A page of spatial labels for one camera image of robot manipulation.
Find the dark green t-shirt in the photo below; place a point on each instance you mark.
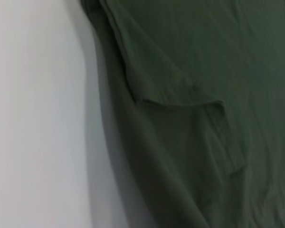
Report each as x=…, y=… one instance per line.
x=204, y=118

